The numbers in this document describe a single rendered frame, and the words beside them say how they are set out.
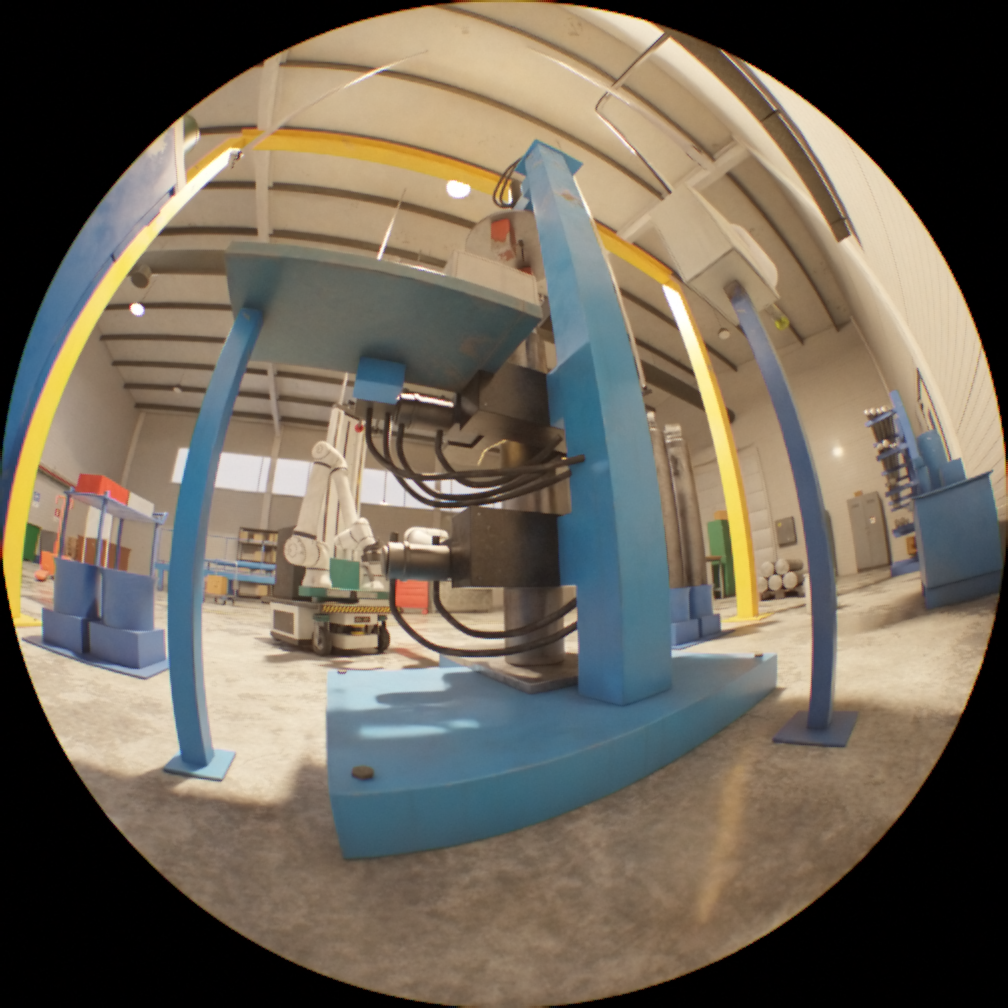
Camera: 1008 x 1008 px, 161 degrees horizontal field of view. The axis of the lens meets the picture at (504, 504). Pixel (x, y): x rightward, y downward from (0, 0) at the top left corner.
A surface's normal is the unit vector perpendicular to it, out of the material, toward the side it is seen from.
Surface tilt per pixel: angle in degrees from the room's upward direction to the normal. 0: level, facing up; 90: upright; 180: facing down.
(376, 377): 90
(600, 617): 90
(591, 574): 90
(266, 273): 180
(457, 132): 174
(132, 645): 90
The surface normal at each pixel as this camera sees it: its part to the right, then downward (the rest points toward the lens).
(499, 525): 0.45, -0.24
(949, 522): -0.89, -0.10
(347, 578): 0.86, -0.15
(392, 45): -0.03, 0.99
